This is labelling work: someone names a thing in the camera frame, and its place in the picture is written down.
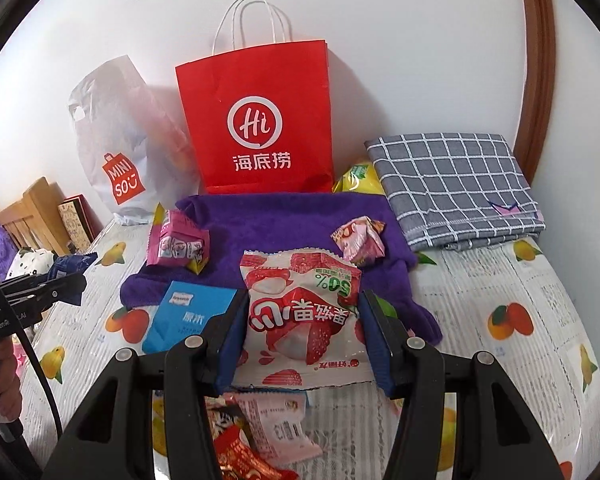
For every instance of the brown patterned book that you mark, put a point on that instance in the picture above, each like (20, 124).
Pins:
(80, 225)

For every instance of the grey checked folded cloth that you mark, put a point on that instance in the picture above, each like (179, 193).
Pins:
(455, 185)

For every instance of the yellow green snack bag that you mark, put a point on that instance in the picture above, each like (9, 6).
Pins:
(357, 177)

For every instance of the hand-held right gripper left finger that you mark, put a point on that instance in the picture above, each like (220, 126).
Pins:
(230, 340)

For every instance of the pink barcode snack packet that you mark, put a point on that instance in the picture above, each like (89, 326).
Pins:
(177, 245)

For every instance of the white plastic shopping bag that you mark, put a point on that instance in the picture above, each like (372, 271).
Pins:
(130, 125)

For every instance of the white strawberry snack packet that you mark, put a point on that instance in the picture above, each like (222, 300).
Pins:
(300, 310)

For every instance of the fruit print tablecloth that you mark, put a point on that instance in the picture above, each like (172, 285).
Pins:
(505, 360)

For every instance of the wooden headboard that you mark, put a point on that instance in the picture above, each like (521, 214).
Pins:
(30, 215)

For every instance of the blue snack packet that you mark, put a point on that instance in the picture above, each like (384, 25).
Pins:
(72, 264)

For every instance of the white black flower pillow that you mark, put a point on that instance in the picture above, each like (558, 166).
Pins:
(30, 262)

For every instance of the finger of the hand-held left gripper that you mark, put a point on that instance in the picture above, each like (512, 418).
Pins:
(62, 292)
(25, 284)

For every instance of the purple plush cloth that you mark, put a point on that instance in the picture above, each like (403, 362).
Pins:
(2, 250)

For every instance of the blue tissue pack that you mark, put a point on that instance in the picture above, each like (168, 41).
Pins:
(190, 315)

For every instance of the red paper bag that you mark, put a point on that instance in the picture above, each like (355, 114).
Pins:
(260, 85)

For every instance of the purple towel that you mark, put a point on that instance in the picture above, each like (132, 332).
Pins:
(280, 220)

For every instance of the red snack packet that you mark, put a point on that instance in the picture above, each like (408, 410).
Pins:
(245, 460)

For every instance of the pink strawberry candy packet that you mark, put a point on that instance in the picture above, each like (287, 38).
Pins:
(280, 430)

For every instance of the brown wooden door frame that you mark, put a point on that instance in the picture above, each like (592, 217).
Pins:
(535, 60)

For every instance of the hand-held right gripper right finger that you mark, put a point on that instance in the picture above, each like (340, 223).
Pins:
(375, 340)

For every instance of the pink panda candy packet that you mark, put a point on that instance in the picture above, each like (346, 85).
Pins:
(360, 240)

